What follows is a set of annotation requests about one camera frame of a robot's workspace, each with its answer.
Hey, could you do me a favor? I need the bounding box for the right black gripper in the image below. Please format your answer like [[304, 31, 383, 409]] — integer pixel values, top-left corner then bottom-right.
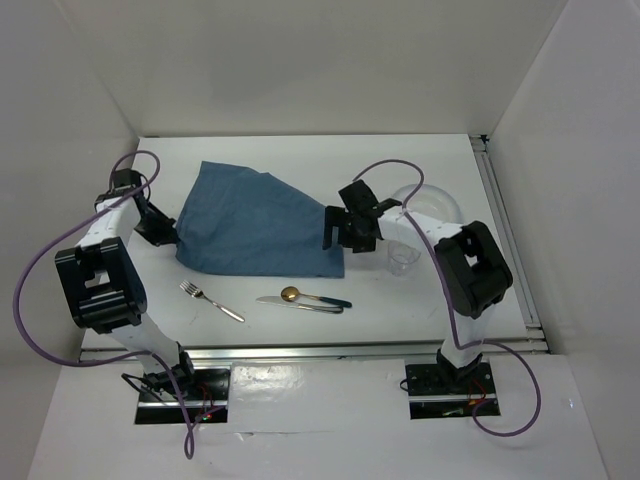
[[323, 205, 378, 253]]

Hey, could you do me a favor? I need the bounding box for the blue cloth napkin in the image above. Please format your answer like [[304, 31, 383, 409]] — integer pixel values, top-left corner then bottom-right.
[[176, 162, 345, 278]]

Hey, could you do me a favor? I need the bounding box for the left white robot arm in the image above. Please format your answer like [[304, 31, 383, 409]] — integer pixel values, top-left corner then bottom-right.
[[55, 169, 198, 399]]

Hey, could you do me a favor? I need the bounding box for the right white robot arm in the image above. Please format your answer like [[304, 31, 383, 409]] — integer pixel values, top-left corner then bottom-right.
[[323, 180, 513, 392]]

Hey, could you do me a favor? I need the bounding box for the silver fork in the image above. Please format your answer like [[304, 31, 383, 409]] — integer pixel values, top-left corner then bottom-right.
[[179, 280, 245, 323]]

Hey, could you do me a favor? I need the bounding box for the clear plastic cup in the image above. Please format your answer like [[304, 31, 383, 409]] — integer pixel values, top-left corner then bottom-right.
[[387, 241, 421, 277]]

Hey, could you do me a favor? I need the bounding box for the clear glass bowl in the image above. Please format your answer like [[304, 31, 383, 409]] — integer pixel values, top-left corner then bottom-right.
[[392, 184, 462, 243]]

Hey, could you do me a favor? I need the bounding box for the silver table knife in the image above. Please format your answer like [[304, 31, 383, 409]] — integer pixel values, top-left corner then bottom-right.
[[256, 296, 344, 314]]

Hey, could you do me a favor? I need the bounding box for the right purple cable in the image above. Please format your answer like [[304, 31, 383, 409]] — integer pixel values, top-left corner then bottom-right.
[[351, 159, 542, 438]]

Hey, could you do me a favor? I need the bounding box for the purple cable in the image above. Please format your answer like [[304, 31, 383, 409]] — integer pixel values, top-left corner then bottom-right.
[[351, 159, 542, 438], [11, 151, 197, 460]]

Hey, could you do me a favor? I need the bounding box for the gold spoon teal handle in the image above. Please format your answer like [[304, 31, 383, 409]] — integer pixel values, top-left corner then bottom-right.
[[280, 286, 353, 308]]

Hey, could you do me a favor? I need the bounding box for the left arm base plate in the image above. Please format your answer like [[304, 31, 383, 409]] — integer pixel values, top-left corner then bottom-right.
[[121, 367, 231, 425]]

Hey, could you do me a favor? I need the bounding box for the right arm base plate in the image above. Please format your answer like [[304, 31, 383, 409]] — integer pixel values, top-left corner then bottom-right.
[[399, 362, 501, 420]]

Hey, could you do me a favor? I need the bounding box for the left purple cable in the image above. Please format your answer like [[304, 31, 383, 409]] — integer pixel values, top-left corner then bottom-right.
[[11, 151, 197, 460]]

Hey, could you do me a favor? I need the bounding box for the aluminium front rail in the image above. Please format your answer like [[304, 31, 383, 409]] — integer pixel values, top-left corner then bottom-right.
[[79, 339, 446, 365]]

